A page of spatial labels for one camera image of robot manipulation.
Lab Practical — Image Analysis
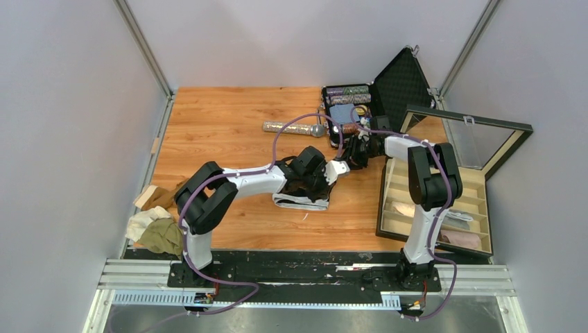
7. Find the purple cable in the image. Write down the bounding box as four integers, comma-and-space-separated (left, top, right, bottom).
349, 106, 458, 322
177, 112, 345, 318

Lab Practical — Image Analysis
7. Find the pink rolled underwear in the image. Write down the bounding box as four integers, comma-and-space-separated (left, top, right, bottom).
439, 230, 482, 250

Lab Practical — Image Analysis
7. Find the cream boxer underwear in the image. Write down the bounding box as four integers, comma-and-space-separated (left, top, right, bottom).
391, 202, 415, 218

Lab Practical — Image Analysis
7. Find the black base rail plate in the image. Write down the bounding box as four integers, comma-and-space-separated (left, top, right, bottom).
123, 248, 442, 304

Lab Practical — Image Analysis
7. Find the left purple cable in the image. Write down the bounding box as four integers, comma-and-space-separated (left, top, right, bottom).
177, 112, 345, 318

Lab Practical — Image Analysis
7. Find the wooden compartment display box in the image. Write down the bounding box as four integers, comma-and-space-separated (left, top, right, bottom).
376, 105, 533, 258

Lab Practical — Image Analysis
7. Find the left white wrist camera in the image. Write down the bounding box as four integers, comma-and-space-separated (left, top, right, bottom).
324, 160, 350, 185

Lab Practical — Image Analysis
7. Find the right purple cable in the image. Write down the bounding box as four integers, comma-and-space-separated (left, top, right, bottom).
349, 106, 458, 322

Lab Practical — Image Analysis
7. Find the black Junhao underwear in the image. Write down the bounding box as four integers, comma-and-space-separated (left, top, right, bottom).
272, 160, 330, 211

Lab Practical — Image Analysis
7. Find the grey rolled underwear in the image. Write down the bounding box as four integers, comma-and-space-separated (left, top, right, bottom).
442, 210, 474, 230

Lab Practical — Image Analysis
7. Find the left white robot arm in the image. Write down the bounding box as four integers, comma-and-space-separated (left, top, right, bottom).
174, 146, 349, 287

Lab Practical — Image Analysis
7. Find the white cloth in pile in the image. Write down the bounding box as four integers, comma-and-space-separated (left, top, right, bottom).
126, 206, 172, 243

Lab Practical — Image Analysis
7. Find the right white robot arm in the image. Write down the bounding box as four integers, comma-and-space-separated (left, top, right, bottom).
351, 119, 463, 290

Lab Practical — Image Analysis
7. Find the black poker chip case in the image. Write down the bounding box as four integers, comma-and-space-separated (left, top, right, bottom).
321, 46, 436, 148

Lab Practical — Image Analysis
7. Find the rhinestone silver microphone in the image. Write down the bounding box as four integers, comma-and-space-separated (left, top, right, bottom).
261, 121, 326, 137

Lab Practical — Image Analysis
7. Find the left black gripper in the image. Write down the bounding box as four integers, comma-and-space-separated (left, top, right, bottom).
301, 165, 337, 204

